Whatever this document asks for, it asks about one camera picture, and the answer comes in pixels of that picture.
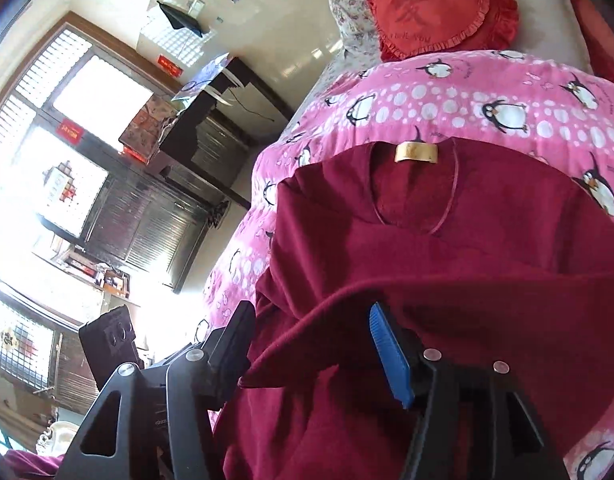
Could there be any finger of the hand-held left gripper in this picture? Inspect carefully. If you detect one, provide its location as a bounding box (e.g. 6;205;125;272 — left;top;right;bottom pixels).
78;305;139;378

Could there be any black cabinet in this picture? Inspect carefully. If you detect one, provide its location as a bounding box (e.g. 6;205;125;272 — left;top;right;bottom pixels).
82;55;295;295

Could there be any red heart-shaped pillow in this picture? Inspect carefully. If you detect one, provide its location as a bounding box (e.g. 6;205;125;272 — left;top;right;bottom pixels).
367;0;520;62

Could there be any pink penguin print blanket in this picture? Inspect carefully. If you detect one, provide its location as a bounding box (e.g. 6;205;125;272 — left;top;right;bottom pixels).
194;50;614;480

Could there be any black wall bracket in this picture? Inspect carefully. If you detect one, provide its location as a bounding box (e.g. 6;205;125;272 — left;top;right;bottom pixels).
157;1;204;39

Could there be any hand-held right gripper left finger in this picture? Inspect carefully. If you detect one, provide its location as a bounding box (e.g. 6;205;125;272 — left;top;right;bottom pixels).
57;300;258;480

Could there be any white pillow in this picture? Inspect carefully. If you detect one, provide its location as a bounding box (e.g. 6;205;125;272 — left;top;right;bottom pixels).
467;0;595;75

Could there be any floral pillow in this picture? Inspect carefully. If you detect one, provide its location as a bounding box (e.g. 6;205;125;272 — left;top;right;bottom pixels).
328;0;403;63

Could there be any window with brown frame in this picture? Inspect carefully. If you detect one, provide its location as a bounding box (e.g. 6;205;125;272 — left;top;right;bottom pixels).
0;12;188;411

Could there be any red cloth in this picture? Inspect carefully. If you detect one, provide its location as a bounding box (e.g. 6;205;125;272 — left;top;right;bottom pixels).
566;0;614;92

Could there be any patterned box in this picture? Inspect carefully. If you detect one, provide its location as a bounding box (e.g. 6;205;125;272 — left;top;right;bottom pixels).
118;95;181;166

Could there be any red window sticker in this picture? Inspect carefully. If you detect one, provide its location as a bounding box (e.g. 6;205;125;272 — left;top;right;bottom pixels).
157;54;182;79
58;119;84;144

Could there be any maroon sweater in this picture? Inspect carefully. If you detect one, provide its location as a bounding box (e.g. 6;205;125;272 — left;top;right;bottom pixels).
212;139;614;480

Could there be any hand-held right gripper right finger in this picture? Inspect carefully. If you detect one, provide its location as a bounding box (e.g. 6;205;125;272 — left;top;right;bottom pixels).
369;302;570;480

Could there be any blue printed paper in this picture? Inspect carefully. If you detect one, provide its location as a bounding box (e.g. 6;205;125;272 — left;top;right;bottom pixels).
171;57;234;102

